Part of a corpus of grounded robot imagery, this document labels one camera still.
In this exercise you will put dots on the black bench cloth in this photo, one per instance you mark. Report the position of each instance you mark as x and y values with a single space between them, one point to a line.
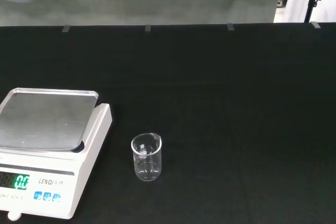
210 103

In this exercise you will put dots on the grey tape strip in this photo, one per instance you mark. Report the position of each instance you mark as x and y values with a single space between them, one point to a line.
230 26
66 28
148 28
316 25

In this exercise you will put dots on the white electronic balance steel pan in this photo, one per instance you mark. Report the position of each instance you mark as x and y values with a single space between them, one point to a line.
50 155

